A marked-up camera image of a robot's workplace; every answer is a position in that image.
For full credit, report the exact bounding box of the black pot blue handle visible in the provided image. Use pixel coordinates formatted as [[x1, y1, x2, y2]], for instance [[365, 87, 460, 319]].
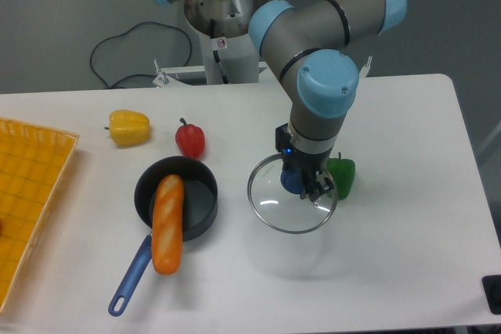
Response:
[[108, 156, 218, 317]]

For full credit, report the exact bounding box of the black cable on floor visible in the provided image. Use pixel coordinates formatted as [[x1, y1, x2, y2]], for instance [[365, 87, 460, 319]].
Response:
[[89, 21, 193, 90]]

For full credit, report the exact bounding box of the black device at table corner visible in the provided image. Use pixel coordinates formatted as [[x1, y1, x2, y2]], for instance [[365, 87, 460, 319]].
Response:
[[481, 275, 501, 315]]

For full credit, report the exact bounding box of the orange toy baguette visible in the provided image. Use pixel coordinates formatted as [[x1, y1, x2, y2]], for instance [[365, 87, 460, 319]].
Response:
[[151, 174, 184, 275]]

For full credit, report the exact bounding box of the green toy bell pepper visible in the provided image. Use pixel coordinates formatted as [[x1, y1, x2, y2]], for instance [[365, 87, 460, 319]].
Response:
[[326, 152, 356, 200]]

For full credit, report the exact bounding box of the glass lid blue knob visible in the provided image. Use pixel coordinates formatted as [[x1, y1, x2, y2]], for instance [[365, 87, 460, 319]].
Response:
[[247, 154, 337, 235]]

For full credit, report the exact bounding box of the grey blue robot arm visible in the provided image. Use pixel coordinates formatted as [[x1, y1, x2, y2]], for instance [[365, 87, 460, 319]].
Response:
[[155, 0, 407, 200]]

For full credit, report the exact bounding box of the orange plastic basket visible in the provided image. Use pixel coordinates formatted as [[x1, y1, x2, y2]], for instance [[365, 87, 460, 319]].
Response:
[[1, 117, 79, 311]]

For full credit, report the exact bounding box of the yellow toy bell pepper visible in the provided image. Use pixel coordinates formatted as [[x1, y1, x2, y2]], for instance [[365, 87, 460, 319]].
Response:
[[106, 110, 151, 147]]

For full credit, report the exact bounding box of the red toy bell pepper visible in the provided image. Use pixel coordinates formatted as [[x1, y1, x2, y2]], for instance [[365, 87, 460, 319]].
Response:
[[175, 118, 206, 160]]

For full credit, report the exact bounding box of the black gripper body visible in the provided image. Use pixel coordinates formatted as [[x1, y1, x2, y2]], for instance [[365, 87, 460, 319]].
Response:
[[282, 146, 332, 188]]

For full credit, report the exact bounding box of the small black camera module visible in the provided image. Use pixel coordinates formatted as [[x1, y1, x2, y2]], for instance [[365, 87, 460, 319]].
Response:
[[275, 124, 291, 154]]

